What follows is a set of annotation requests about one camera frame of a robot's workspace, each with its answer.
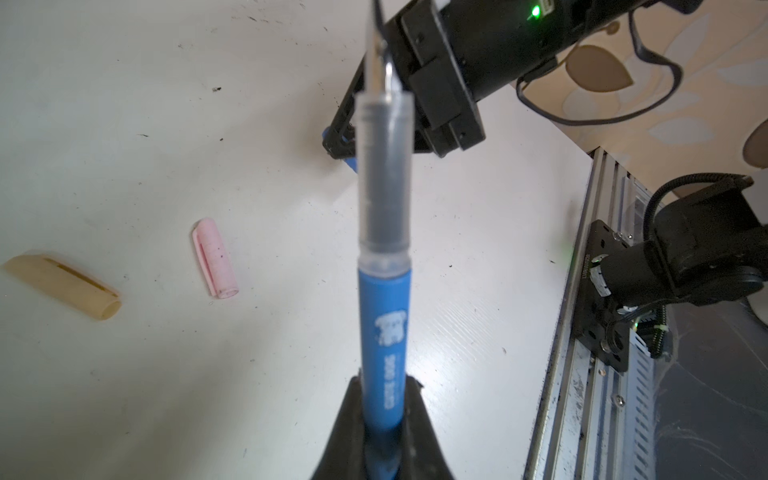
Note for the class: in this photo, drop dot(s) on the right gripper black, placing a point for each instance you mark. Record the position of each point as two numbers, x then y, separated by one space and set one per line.
446 115

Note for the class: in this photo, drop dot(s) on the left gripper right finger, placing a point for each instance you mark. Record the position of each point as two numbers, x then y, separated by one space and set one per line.
421 455

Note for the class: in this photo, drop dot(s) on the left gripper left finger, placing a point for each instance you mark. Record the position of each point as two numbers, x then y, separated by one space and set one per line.
343 457

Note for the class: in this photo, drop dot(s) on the blue pen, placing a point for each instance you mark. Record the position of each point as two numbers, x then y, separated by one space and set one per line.
384 113

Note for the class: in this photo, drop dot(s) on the pink pen cap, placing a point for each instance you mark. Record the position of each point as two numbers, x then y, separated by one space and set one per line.
214 260

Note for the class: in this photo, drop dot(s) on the blue pen cap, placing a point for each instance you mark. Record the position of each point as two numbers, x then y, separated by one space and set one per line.
348 159

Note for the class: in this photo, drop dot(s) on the tan pen cap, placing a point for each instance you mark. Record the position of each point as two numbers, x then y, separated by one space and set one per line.
65 284

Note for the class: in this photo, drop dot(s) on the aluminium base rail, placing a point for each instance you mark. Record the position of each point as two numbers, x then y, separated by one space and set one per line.
594 422

